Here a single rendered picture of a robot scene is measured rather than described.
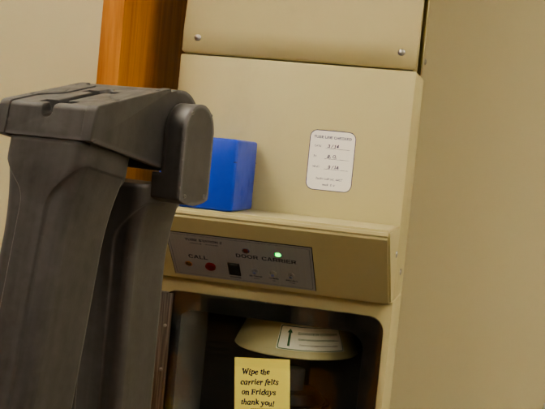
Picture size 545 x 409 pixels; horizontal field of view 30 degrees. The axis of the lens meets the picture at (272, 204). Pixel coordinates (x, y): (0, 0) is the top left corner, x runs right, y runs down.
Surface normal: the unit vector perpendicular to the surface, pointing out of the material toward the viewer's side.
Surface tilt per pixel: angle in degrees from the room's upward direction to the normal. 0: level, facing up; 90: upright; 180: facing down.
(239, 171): 90
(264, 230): 135
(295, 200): 90
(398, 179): 90
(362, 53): 90
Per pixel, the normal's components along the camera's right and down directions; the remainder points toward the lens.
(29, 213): -0.41, -0.15
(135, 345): 0.87, 0.11
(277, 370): -0.23, 0.03
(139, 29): 0.97, 0.11
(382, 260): -0.23, 0.72
